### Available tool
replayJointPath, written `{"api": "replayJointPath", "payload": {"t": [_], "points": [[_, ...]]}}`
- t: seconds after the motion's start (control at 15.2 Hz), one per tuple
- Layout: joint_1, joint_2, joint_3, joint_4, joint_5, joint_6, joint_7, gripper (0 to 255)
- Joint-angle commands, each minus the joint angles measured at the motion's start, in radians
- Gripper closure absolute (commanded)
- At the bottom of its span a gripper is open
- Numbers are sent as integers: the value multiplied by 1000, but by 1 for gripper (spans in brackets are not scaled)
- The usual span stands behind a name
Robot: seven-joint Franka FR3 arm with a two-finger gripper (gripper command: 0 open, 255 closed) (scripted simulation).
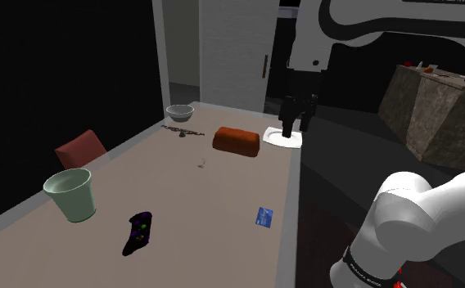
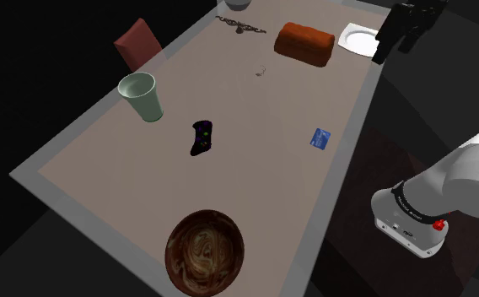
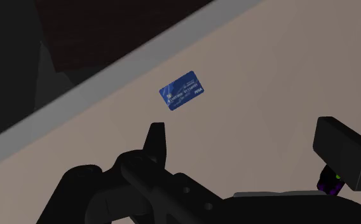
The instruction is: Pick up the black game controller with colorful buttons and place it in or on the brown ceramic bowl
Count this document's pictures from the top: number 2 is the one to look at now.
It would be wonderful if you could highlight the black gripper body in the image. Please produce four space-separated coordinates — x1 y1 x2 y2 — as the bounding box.
389 0 450 39

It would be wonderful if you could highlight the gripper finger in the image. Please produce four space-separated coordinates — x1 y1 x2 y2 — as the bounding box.
371 18 402 66
396 34 420 55

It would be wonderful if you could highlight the white plate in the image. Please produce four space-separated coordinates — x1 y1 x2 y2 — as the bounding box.
337 22 380 58

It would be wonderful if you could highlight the orange-brown bread loaf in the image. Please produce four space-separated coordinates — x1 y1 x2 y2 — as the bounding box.
273 21 336 69

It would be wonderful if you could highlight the blue card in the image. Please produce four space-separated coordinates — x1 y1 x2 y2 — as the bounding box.
309 127 332 152

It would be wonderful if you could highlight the dark ornate metal candle holder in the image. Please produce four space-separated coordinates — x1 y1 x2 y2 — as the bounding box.
215 14 267 35

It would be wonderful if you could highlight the grey bowl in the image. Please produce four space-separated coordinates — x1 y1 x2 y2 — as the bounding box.
223 0 252 12

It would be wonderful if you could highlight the black game controller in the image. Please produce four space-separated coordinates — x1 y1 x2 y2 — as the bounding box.
189 120 214 157

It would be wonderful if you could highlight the pale green cup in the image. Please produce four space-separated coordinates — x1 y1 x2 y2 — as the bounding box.
117 72 164 123

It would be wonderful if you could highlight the brown marbled bowl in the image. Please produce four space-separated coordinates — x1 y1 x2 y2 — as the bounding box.
164 208 246 297

